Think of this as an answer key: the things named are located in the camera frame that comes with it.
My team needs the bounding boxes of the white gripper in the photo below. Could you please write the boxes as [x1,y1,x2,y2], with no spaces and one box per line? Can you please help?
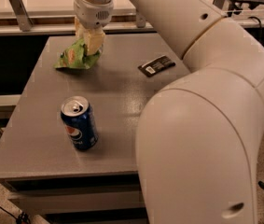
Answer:
[74,0,114,55]

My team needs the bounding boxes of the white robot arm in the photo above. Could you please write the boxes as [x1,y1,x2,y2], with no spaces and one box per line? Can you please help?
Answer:
[74,0,264,224]

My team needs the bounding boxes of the middle metal bracket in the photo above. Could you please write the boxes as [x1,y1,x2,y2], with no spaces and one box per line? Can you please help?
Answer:
[136,12,146,28]

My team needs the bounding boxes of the black snack bar wrapper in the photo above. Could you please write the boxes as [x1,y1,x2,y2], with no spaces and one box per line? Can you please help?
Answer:
[138,55,175,77]

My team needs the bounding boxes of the blue pepsi can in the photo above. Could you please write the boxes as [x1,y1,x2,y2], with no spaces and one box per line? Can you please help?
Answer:
[61,96,98,151]

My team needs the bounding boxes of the black cable on floor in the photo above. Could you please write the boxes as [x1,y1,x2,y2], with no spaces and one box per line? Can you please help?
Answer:
[0,193,31,224]

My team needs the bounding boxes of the left metal bracket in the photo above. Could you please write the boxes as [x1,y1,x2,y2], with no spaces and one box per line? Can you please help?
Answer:
[8,0,33,32]

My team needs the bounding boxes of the grey drawer cabinet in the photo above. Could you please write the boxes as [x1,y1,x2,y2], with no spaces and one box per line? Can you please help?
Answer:
[4,174,149,224]

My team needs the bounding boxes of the green rice chip bag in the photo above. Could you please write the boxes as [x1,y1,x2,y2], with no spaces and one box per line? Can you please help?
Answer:
[54,38,101,70]

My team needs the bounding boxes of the black power cable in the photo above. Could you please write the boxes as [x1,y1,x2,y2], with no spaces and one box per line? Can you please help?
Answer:
[248,16,264,45]

